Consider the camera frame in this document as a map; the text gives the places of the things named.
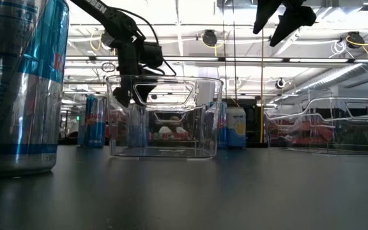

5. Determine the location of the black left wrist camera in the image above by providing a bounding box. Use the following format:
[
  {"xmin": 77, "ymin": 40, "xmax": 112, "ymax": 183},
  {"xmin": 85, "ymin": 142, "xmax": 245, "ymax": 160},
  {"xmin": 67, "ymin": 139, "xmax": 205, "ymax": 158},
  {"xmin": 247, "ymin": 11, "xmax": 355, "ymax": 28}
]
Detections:
[{"xmin": 143, "ymin": 42, "xmax": 165, "ymax": 69}]

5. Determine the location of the clear plastic bin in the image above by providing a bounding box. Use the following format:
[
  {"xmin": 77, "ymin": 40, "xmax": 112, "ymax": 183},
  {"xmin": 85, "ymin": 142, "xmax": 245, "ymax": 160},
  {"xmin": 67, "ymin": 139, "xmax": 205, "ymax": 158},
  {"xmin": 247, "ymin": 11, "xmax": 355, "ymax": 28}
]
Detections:
[
  {"xmin": 105, "ymin": 74, "xmax": 224, "ymax": 160},
  {"xmin": 263, "ymin": 96, "xmax": 368, "ymax": 157}
]

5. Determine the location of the silver ventilation duct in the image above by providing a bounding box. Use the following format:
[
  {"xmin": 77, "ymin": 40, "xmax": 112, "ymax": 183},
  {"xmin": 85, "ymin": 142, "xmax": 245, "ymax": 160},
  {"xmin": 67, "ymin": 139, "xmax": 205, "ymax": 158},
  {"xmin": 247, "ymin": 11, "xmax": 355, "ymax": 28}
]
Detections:
[{"xmin": 294, "ymin": 62, "xmax": 368, "ymax": 95}]

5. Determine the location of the yellow hanging cable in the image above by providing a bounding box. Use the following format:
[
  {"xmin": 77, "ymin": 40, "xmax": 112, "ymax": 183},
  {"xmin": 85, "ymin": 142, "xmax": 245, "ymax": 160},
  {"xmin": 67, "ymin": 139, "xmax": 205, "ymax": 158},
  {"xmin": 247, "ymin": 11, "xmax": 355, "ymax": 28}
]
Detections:
[{"xmin": 259, "ymin": 28, "xmax": 265, "ymax": 144}]

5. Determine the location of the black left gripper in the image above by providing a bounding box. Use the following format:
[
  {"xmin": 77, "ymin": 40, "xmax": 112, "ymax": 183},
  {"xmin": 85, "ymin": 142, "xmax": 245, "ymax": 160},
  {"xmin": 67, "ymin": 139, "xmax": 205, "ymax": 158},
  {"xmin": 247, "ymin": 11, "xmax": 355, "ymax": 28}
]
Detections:
[{"xmin": 112, "ymin": 39, "xmax": 158, "ymax": 108}]

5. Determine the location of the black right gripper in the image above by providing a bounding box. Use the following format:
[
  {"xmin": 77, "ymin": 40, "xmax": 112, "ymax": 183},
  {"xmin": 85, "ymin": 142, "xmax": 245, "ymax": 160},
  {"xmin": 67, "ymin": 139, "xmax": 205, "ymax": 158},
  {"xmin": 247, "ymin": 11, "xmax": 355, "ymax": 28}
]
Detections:
[{"xmin": 253, "ymin": 0, "xmax": 318, "ymax": 48}]

